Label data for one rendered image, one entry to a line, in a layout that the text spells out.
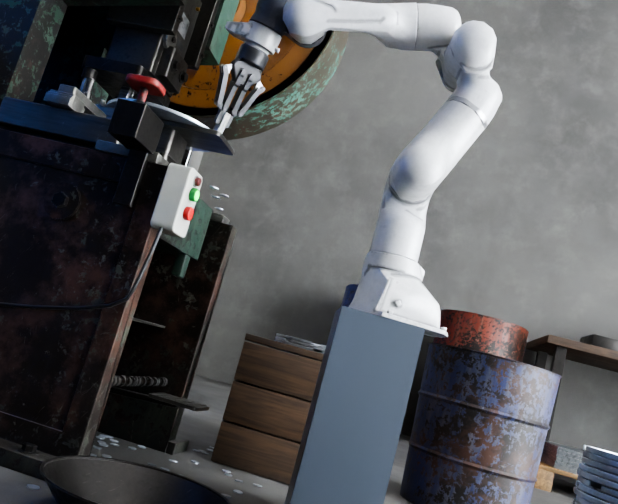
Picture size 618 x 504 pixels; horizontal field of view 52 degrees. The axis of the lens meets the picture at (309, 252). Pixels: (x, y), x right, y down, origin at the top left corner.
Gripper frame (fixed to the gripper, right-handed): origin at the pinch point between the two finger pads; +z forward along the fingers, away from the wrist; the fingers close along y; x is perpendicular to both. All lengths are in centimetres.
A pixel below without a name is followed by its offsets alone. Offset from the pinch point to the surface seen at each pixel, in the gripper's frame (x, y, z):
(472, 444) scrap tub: -42, 93, 49
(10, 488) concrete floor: -54, -30, 68
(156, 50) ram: 11.7, -18.3, -9.4
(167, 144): -0.1, -10.3, 9.8
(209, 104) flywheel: 39.2, 11.1, -4.8
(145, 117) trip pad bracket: -26.7, -26.3, 5.5
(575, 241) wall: 132, 345, -43
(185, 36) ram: 22.0, -9.9, -17.0
